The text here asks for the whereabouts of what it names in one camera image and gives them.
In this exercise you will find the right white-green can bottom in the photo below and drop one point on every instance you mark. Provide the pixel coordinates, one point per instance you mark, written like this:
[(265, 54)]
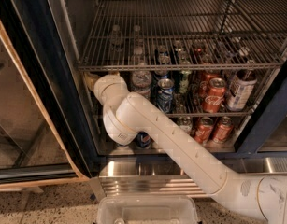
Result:
[(186, 124)]

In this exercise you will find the front clear water bottle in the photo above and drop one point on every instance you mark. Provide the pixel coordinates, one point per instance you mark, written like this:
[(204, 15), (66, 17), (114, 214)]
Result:
[(140, 77)]

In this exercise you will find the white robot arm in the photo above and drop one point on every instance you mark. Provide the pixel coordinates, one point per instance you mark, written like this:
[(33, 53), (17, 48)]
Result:
[(125, 114)]

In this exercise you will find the upper wire fridge shelf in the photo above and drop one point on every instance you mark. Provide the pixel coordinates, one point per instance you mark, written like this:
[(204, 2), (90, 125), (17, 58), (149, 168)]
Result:
[(178, 33)]

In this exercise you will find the middle wire fridge shelf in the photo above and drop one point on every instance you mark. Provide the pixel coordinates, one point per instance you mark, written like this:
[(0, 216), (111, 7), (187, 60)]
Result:
[(190, 104)]

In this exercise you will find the right Pepsi can bottom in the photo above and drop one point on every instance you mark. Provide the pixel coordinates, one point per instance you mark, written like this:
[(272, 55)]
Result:
[(143, 140)]

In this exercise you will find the green soda can middle shelf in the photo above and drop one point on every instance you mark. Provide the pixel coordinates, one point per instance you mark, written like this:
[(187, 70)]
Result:
[(184, 80)]

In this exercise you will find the dark blue fridge frame post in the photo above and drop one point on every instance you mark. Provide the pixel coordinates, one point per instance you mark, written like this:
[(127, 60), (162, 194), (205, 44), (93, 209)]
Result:
[(266, 118)]

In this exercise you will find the right red can bottom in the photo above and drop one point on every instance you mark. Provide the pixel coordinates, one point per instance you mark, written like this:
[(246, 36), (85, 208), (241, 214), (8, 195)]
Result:
[(222, 130)]

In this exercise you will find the blue Pepsi can middle shelf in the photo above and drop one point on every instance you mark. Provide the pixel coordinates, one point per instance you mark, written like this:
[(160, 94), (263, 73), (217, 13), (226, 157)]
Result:
[(164, 95)]

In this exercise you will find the front red Coca-Cola can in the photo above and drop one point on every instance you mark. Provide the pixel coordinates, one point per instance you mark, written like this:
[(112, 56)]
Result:
[(215, 92)]

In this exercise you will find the left Pepsi can bottom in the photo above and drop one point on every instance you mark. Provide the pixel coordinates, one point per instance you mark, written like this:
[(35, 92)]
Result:
[(121, 146)]

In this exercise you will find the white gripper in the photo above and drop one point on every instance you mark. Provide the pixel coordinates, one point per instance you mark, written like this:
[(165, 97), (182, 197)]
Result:
[(106, 85)]

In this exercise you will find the white labelled coffee bottle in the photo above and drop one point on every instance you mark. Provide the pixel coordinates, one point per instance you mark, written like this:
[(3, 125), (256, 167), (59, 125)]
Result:
[(239, 88)]

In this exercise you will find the rear left water bottle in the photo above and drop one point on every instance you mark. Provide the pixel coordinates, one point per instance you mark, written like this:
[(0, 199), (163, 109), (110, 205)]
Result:
[(116, 39)]

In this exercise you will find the rear middle water bottle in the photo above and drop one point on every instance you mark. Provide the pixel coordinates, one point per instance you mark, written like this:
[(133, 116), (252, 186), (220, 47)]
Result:
[(137, 37)]

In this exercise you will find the stainless fridge base grille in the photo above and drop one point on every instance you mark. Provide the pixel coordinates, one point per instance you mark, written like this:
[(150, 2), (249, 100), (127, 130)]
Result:
[(128, 177)]

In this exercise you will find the pepsi can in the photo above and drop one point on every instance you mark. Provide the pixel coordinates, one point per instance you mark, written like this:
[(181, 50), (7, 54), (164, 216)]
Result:
[(143, 140), (121, 146)]

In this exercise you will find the red coca-cola can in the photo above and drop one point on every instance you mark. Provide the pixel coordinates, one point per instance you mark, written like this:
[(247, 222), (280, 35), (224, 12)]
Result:
[(206, 75), (215, 92)]

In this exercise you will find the left red can bottom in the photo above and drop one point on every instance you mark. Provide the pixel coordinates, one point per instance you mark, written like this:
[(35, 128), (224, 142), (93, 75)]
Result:
[(203, 130)]

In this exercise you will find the clear plastic bin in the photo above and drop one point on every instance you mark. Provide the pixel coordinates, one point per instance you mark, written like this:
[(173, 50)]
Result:
[(150, 209)]

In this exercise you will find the wire fridge shelf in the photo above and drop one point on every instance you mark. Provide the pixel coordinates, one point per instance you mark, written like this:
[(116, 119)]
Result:
[(178, 33), (190, 104)]

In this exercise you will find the glass fridge door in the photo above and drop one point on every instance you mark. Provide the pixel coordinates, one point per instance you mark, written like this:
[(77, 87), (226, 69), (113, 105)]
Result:
[(44, 133)]

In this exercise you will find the rear red Coca-Cola can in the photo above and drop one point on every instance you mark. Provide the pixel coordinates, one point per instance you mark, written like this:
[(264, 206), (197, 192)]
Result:
[(206, 75)]

